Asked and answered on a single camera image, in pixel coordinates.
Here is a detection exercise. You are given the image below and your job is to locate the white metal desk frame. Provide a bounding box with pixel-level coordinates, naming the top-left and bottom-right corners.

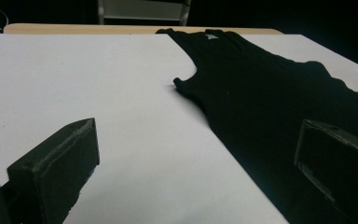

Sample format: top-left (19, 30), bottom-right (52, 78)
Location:
top-left (97, 0), bottom-right (192, 26)

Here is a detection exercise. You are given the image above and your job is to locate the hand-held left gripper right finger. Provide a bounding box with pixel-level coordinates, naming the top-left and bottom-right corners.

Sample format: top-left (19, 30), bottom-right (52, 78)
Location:
top-left (294, 119), bottom-right (358, 224)

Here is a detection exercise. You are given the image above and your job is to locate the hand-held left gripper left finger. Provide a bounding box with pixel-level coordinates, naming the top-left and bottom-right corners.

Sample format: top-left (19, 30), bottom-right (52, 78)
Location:
top-left (7, 117), bottom-right (101, 224)

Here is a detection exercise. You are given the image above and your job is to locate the black tank top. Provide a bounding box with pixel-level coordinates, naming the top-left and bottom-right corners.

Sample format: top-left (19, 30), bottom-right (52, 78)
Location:
top-left (156, 27), bottom-right (358, 224)

